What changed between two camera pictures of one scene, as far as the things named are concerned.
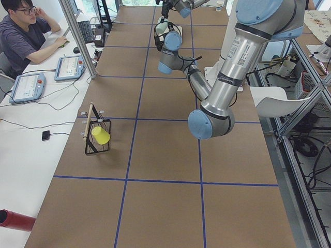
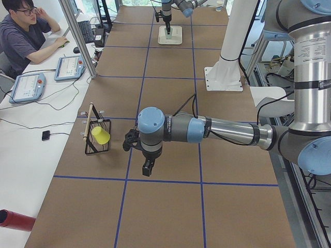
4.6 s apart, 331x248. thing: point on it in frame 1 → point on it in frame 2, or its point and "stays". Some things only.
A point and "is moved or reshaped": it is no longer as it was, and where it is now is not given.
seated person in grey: [23, 27] stays
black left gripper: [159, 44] → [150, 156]
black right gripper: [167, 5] → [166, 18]
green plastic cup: [161, 27] is moved or reshaped
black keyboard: [85, 28] stays
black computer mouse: [76, 50] stays
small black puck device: [45, 135] stays
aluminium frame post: [69, 10] stays
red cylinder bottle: [12, 220] stays
